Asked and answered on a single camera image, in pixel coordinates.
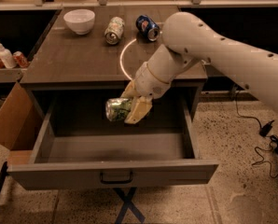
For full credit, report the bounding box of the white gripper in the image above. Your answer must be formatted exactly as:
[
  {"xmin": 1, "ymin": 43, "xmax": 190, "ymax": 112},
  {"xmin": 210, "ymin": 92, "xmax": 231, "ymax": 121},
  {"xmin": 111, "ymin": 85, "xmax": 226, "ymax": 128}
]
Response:
[{"xmin": 120, "ymin": 62, "xmax": 171, "ymax": 124}]

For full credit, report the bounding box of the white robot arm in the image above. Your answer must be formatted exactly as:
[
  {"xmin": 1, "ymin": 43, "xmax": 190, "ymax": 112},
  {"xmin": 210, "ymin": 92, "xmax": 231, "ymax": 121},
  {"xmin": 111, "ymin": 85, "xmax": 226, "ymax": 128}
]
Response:
[{"xmin": 122, "ymin": 12, "xmax": 278, "ymax": 124}]

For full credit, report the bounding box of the blue pepsi can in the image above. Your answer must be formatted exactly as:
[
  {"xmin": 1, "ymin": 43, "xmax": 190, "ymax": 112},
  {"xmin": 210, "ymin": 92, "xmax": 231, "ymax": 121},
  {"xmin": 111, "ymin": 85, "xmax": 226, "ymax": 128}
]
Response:
[{"xmin": 135, "ymin": 15, "xmax": 160, "ymax": 41}]

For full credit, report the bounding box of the pale green soda can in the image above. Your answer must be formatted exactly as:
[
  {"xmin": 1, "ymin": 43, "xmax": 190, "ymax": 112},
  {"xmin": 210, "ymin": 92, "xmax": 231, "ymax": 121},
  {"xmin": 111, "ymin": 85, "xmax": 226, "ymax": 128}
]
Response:
[{"xmin": 104, "ymin": 17, "xmax": 125, "ymax": 45}]

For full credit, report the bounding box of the open grey top drawer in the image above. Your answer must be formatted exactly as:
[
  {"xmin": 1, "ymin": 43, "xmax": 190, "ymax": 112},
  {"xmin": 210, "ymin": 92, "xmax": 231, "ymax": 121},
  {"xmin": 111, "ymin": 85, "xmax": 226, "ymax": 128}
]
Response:
[{"xmin": 8, "ymin": 94, "xmax": 218, "ymax": 189}]

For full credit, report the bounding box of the grey drawer cabinet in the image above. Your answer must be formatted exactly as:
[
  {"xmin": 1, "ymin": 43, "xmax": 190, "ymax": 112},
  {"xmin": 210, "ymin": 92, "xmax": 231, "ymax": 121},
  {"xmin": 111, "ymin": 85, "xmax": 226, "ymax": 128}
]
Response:
[{"xmin": 19, "ymin": 5, "xmax": 208, "ymax": 123}]

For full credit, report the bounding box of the red soda can right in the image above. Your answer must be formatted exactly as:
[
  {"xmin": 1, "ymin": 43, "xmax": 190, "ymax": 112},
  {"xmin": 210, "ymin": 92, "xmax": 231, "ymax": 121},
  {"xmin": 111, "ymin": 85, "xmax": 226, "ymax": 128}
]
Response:
[{"xmin": 13, "ymin": 51, "xmax": 29, "ymax": 68}]

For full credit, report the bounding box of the white ceramic bowl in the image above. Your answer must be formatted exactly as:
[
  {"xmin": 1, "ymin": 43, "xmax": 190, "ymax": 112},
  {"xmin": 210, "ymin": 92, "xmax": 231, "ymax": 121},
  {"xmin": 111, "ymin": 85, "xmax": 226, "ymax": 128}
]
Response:
[{"xmin": 63, "ymin": 9, "xmax": 95, "ymax": 35}]

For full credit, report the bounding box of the brown cardboard box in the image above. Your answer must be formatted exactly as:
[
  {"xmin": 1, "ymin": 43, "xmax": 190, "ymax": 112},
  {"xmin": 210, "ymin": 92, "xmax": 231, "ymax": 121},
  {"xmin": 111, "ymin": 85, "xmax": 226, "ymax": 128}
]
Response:
[{"xmin": 0, "ymin": 83, "xmax": 43, "ymax": 164}]

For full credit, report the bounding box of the white soap dispenser bottle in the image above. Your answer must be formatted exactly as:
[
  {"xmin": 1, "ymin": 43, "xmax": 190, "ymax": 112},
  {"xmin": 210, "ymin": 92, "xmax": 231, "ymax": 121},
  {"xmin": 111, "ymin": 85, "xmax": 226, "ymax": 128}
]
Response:
[{"xmin": 0, "ymin": 43, "xmax": 17, "ymax": 69}]

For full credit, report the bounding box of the black power adapter cable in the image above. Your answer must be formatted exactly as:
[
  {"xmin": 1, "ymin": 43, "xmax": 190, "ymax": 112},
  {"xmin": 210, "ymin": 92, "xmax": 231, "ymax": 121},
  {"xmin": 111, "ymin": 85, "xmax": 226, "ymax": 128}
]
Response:
[{"xmin": 233, "ymin": 91, "xmax": 278, "ymax": 179}]

